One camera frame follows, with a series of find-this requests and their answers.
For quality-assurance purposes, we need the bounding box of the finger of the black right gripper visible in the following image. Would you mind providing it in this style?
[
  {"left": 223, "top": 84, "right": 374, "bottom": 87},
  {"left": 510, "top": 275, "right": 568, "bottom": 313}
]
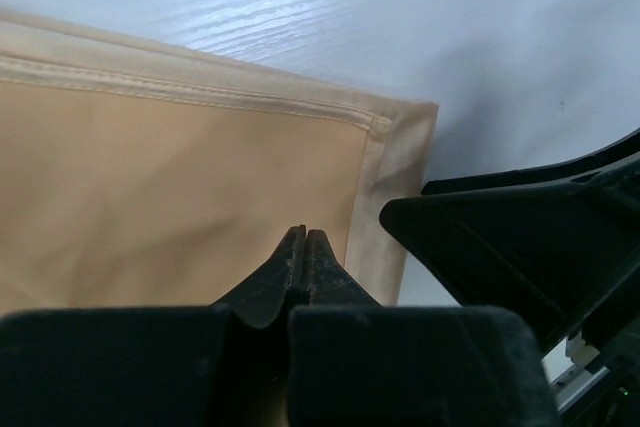
[
  {"left": 421, "top": 129, "right": 639, "bottom": 196},
  {"left": 380, "top": 166, "right": 639, "bottom": 347}
]

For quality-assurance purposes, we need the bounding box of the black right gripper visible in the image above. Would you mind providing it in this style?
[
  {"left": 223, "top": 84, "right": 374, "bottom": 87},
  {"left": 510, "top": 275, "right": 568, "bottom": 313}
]
[{"left": 561, "top": 300, "right": 639, "bottom": 426}]

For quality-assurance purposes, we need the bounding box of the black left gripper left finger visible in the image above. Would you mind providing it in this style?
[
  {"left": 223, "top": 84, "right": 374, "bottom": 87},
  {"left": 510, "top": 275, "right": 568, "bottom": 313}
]
[{"left": 1, "top": 226, "right": 306, "bottom": 426}]

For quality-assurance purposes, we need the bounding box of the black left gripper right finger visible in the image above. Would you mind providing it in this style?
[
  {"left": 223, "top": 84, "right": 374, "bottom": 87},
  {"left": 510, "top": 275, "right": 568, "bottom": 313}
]
[{"left": 288, "top": 230, "right": 558, "bottom": 426}]

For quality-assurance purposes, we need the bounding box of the beige cloth napkin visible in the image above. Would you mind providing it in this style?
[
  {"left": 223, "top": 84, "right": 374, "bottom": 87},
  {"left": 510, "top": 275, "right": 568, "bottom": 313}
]
[{"left": 1, "top": 10, "right": 438, "bottom": 313}]

